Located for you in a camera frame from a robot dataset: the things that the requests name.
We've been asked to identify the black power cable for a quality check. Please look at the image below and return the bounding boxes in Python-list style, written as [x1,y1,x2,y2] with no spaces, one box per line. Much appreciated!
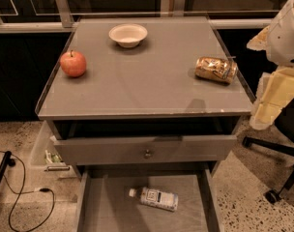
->
[0,150,56,232]

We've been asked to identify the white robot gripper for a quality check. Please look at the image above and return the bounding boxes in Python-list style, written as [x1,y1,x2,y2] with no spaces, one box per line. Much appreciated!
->
[247,0,294,131]

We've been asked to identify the grey drawer cabinet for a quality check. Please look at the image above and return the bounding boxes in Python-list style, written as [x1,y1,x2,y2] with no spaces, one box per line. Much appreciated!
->
[35,15,256,232]

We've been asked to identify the white paper bowl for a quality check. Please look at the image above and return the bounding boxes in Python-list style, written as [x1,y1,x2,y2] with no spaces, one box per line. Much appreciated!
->
[108,24,148,48]

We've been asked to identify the black floor stand bar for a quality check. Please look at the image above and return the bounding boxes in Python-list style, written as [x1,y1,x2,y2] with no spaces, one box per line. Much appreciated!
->
[0,151,12,184]

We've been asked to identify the black office chair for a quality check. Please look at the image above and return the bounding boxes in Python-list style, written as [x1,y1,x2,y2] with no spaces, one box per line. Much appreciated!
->
[242,92,294,205]

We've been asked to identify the crushed gold soda can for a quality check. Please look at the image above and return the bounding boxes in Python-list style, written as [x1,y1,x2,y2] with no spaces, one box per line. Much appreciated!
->
[194,57,238,84]

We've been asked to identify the metal window frame rail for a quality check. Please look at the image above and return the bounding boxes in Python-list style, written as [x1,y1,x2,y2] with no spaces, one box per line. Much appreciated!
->
[0,0,294,35]

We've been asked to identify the round metal drawer knob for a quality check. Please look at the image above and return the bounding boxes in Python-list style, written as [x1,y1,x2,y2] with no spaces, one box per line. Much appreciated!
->
[144,149,152,159]

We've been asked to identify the grey top drawer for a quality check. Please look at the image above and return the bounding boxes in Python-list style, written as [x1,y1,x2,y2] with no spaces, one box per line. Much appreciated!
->
[53,135,237,165]

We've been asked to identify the clear plastic water bottle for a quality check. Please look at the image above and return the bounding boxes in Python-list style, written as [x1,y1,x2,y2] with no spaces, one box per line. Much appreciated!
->
[129,187,179,212]

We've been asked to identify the grey open middle drawer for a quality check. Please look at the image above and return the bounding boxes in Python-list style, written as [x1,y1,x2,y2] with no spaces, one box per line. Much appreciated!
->
[74,170,224,232]

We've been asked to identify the red apple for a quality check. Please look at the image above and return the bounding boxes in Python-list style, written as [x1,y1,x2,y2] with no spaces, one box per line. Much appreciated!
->
[60,50,87,77]

